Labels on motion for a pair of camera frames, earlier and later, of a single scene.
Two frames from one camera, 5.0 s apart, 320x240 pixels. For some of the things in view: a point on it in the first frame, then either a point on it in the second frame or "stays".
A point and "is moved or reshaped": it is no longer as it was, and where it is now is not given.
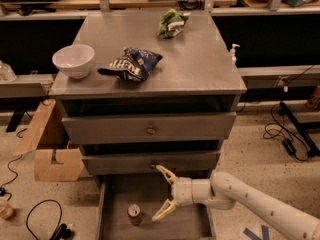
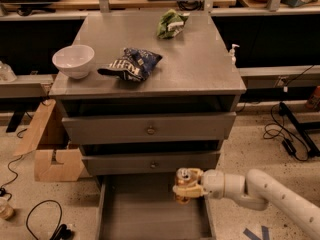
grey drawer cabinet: [140, 89] stays
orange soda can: [134, 212] is moved or reshaped
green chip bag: [171, 24] stays
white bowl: [73, 60] stays
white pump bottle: [232, 52] stays
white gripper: [182, 191] -> [213, 182]
